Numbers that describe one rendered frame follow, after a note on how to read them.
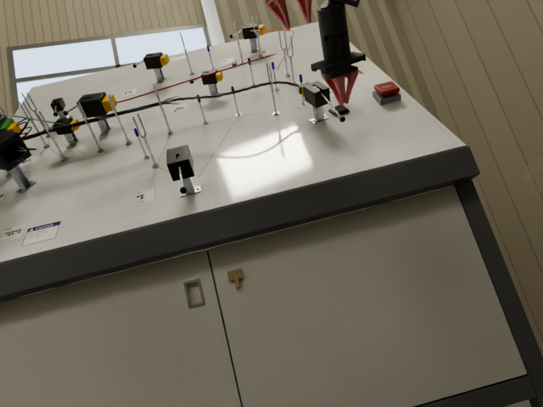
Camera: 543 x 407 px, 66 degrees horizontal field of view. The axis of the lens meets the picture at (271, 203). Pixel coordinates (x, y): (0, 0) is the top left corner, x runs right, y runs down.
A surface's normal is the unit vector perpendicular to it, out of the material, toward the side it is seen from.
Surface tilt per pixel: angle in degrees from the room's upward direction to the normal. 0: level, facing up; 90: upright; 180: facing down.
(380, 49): 90
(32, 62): 90
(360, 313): 90
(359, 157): 53
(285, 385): 90
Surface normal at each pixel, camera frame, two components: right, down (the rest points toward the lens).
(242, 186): -0.15, -0.76
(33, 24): 0.14, -0.29
